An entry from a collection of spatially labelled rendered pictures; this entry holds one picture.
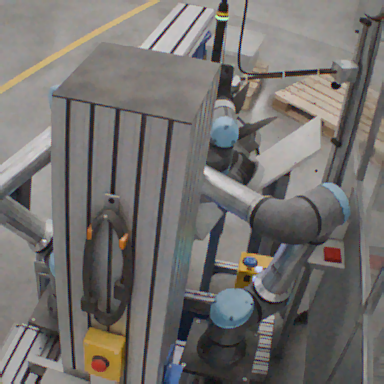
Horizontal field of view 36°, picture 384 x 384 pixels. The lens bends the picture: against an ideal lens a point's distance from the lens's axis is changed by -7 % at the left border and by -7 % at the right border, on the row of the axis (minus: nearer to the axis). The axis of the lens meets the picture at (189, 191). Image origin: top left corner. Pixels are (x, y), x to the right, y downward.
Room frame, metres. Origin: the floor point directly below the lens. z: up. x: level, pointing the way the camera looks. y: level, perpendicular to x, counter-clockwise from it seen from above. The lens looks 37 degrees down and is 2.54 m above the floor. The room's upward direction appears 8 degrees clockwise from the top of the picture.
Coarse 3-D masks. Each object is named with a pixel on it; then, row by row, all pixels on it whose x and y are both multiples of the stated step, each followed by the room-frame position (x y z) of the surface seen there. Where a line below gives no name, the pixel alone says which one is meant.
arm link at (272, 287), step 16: (304, 192) 1.23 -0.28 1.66; (320, 192) 1.22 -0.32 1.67; (336, 192) 1.23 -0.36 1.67; (320, 208) 1.17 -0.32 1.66; (336, 208) 1.19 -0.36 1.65; (320, 224) 1.14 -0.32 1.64; (336, 224) 1.19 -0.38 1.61; (320, 240) 1.18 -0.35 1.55; (288, 256) 1.22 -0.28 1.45; (304, 256) 1.21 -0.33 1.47; (272, 272) 1.25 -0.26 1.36; (288, 272) 1.22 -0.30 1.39; (256, 288) 1.26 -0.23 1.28; (272, 288) 1.24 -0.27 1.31; (288, 288) 1.27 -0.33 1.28; (272, 304) 1.23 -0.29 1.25; (288, 304) 1.29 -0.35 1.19
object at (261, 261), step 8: (248, 256) 1.62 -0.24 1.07; (256, 256) 1.63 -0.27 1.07; (264, 256) 1.63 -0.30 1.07; (240, 264) 1.58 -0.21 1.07; (256, 264) 1.58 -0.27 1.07; (264, 264) 1.59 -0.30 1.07; (240, 272) 1.54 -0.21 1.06; (248, 272) 1.54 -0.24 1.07; (256, 272) 1.54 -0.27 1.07; (240, 280) 1.54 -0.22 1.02; (240, 288) 1.54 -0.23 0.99
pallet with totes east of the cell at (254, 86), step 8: (256, 64) 5.27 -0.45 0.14; (264, 64) 5.30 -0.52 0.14; (256, 72) 5.10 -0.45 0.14; (264, 72) 5.16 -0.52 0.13; (248, 80) 4.93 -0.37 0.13; (256, 80) 4.92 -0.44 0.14; (240, 88) 4.71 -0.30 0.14; (248, 88) 4.73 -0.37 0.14; (256, 88) 4.85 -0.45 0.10; (248, 96) 4.59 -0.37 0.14; (248, 104) 4.60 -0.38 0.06
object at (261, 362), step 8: (264, 320) 2.22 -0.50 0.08; (272, 320) 2.23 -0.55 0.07; (264, 328) 2.16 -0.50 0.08; (272, 328) 2.17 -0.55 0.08; (264, 336) 2.10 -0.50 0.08; (264, 344) 2.05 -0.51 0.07; (256, 352) 1.99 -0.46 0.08; (264, 352) 1.99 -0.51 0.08; (256, 360) 1.94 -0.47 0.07; (264, 360) 1.94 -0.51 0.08; (256, 368) 1.88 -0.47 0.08; (264, 368) 1.88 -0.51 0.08; (256, 376) 1.85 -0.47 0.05; (264, 376) 1.84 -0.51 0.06
